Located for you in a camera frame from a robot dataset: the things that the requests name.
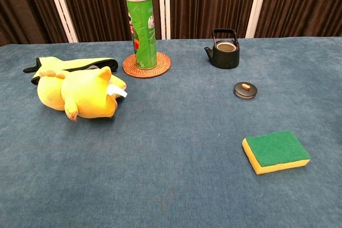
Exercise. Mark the yellow plush toy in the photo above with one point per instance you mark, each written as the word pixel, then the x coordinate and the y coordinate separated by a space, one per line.
pixel 85 94

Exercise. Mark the round woven brown coaster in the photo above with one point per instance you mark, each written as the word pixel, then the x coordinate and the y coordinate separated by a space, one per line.
pixel 163 65

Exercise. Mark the blue table cloth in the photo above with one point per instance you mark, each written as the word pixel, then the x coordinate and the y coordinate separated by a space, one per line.
pixel 171 158

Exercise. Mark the green chips can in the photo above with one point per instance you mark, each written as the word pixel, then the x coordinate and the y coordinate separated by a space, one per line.
pixel 144 38

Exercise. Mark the black teapot lid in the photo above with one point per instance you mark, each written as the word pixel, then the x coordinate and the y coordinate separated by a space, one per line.
pixel 240 92

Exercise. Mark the green and yellow sponge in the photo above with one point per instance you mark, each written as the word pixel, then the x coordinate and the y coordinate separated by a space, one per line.
pixel 275 148

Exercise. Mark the white partition frame post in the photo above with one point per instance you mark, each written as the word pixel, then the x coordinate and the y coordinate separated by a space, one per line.
pixel 60 6
pixel 167 3
pixel 257 3

